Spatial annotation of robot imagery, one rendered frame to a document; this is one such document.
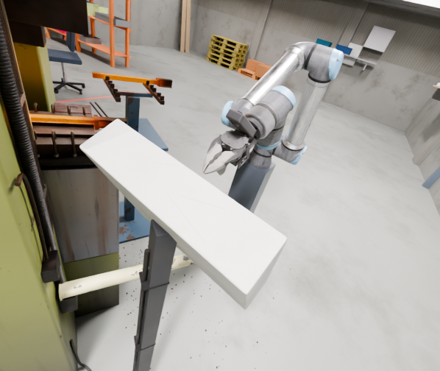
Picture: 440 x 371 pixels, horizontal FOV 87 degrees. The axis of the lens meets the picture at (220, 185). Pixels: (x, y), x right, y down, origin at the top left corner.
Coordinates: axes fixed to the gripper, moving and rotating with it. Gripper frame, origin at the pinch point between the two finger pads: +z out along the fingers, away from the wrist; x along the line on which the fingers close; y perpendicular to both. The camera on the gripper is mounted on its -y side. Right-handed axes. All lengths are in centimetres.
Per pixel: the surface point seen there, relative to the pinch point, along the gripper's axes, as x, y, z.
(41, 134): 45, -3, 22
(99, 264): 33, 50, 44
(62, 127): 46.7, -0.3, 16.2
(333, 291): -66, 145, -38
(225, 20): 637, 381, -724
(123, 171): -3.6, -21.7, 17.5
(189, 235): -17.9, -21.7, 18.1
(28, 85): 75, -2, 13
